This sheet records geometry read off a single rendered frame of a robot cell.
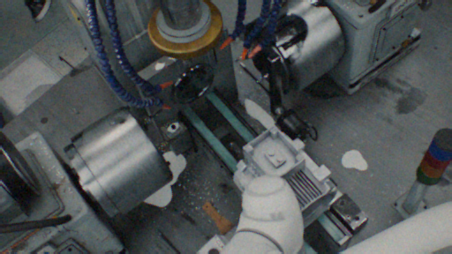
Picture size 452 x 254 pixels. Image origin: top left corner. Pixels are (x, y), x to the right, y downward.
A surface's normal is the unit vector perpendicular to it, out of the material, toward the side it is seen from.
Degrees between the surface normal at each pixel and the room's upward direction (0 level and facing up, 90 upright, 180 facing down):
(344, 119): 0
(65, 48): 0
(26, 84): 0
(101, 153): 13
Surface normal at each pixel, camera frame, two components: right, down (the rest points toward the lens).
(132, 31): 0.59, 0.66
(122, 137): 0.00, -0.38
